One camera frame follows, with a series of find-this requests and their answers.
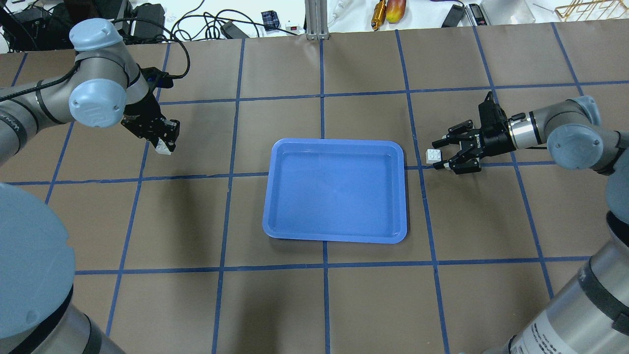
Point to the aluminium frame post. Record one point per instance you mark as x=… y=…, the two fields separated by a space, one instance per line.
x=316 y=20

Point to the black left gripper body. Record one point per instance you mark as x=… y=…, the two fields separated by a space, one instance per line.
x=146 y=119

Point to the white block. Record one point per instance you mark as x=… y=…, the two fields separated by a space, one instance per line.
x=162 y=148
x=433 y=156

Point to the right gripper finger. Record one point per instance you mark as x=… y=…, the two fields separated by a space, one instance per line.
x=457 y=134
x=454 y=164

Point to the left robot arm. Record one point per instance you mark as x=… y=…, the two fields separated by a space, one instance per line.
x=104 y=87

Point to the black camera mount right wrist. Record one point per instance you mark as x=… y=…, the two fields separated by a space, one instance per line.
x=492 y=117

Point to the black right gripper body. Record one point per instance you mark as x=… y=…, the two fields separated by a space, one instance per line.
x=494 y=139

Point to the blue plastic tray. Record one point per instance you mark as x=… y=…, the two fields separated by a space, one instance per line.
x=336 y=190

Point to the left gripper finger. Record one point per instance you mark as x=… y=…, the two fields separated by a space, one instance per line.
x=171 y=145

